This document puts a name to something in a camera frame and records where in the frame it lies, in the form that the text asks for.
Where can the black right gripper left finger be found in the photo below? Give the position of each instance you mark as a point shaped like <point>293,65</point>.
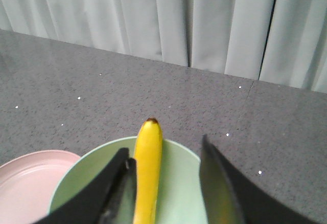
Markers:
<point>109,198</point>

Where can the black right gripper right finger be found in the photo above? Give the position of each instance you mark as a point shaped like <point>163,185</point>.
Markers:
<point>230,197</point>

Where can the yellow banana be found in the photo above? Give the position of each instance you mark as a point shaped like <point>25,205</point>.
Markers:
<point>148,154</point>

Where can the green bowl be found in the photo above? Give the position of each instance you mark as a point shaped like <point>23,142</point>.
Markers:
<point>179,193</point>

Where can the pink plate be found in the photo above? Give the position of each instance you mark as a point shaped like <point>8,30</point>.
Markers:
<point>28,183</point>

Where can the white curtain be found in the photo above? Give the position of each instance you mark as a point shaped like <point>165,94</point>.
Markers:
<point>277,41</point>

